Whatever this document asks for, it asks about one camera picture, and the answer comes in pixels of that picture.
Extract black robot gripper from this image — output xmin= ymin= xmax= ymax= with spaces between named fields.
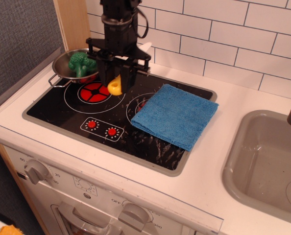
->
xmin=86 ymin=17 xmax=151 ymax=93

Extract yellow handled toy knife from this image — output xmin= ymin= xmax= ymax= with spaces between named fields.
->
xmin=107 ymin=42 xmax=153 ymax=96

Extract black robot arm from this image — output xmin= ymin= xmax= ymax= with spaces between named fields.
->
xmin=86 ymin=0 xmax=151 ymax=93

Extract blue folded cloth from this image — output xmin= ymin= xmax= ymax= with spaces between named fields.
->
xmin=131 ymin=84 xmax=218 ymax=151

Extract green toy broccoli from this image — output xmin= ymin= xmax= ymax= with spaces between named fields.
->
xmin=68 ymin=52 xmax=97 ymax=78

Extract black toy stovetop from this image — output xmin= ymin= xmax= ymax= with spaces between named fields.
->
xmin=22 ymin=62 xmax=218 ymax=177

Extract small steel pot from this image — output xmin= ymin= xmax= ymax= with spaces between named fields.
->
xmin=48 ymin=48 xmax=98 ymax=88

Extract left red stove knob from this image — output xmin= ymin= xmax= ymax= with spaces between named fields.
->
xmin=87 ymin=120 xmax=97 ymax=129

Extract red stove knob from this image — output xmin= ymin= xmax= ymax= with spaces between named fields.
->
xmin=107 ymin=128 xmax=117 ymax=136
xmin=87 ymin=120 xmax=97 ymax=129

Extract right red stove knob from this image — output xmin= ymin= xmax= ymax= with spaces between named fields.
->
xmin=107 ymin=128 xmax=117 ymax=136

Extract grey timer dial knob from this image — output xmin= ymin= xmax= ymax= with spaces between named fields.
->
xmin=24 ymin=159 xmax=49 ymax=185

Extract grey oven temperature knob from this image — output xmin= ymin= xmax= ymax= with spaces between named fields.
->
xmin=118 ymin=203 xmax=149 ymax=232

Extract grey toy sink basin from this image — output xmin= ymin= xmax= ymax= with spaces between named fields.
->
xmin=222 ymin=110 xmax=291 ymax=223

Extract orange object at corner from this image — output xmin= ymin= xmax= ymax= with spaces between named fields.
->
xmin=0 ymin=225 xmax=23 ymax=235

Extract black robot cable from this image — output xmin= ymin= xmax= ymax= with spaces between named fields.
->
xmin=133 ymin=6 xmax=149 ymax=39

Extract grey oven door handle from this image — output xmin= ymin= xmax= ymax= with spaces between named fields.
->
xmin=57 ymin=203 xmax=122 ymax=235

